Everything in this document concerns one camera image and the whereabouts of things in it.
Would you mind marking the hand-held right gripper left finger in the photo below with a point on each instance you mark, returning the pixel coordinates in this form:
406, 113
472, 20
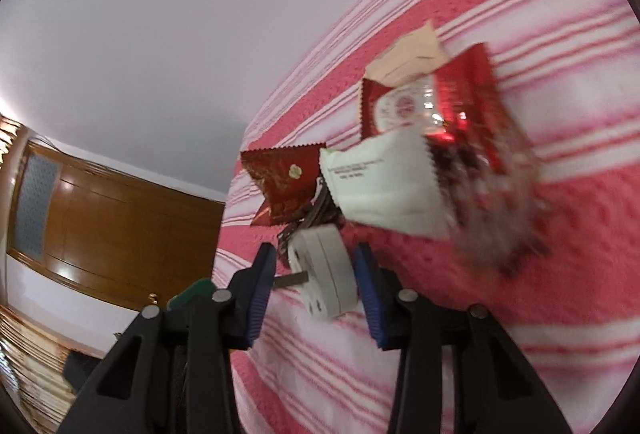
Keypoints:
257, 299

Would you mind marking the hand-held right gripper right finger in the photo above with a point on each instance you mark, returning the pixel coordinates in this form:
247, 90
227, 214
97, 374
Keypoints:
372, 304

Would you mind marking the white plug adapter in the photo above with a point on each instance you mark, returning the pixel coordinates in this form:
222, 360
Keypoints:
325, 274

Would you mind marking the yellow green scouring sponge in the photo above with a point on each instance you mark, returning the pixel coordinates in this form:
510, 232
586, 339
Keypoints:
192, 293

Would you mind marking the bunch of metal keys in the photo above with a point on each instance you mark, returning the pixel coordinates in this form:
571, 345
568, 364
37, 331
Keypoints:
312, 219

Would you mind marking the white snack packet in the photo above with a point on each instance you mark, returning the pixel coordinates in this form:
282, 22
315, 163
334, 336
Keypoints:
385, 194

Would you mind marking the red packet gold emblem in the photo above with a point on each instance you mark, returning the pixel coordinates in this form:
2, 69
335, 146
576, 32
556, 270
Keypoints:
280, 189

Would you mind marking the brown wooden door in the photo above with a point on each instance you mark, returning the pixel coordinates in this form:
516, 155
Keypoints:
125, 239

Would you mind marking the crumpled red foil packet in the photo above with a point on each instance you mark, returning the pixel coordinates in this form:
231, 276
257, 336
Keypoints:
495, 214

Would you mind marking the red packet white label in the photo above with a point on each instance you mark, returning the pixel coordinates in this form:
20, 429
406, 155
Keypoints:
450, 84

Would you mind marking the beige slatted panel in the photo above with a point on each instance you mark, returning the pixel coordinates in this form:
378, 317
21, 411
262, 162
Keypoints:
30, 374

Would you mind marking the beige paper packet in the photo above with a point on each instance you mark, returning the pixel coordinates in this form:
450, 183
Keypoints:
415, 52

